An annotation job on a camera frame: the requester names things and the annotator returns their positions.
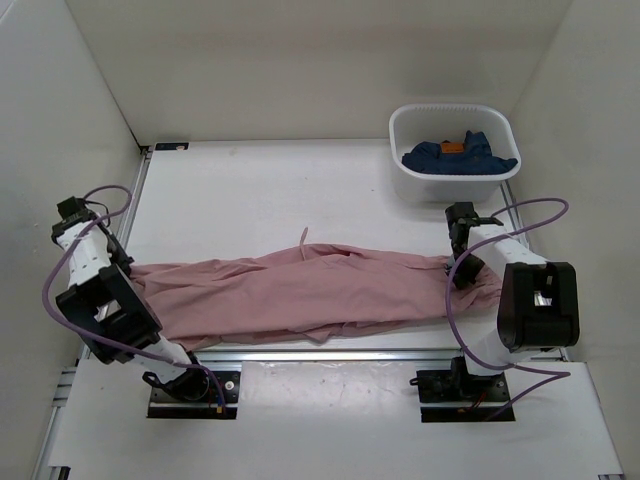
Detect dark blue jeans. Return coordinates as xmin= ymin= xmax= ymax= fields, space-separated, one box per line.
xmin=401 ymin=131 xmax=518 ymax=176

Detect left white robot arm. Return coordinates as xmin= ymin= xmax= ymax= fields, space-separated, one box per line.
xmin=52 ymin=220 xmax=211 ymax=402

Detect pink trousers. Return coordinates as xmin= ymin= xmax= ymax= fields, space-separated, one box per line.
xmin=129 ymin=225 xmax=504 ymax=354

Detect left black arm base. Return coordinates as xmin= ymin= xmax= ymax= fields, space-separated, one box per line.
xmin=142 ymin=370 xmax=241 ymax=420

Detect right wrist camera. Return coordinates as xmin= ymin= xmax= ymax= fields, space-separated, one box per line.
xmin=445 ymin=202 xmax=479 ymax=247

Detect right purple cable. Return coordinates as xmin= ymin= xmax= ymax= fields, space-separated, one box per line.
xmin=444 ymin=197 xmax=572 ymax=419

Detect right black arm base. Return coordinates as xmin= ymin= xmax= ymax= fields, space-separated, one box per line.
xmin=409 ymin=357 xmax=516 ymax=423

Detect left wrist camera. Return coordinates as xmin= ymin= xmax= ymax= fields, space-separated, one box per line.
xmin=57 ymin=196 xmax=97 ymax=226

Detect white plastic basket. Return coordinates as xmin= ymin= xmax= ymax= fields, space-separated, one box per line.
xmin=389 ymin=103 xmax=521 ymax=203

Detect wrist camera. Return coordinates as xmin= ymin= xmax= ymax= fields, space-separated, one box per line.
xmin=57 ymin=196 xmax=97 ymax=226
xmin=445 ymin=202 xmax=479 ymax=247

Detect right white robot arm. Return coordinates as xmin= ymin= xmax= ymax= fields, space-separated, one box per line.
xmin=448 ymin=218 xmax=580 ymax=400

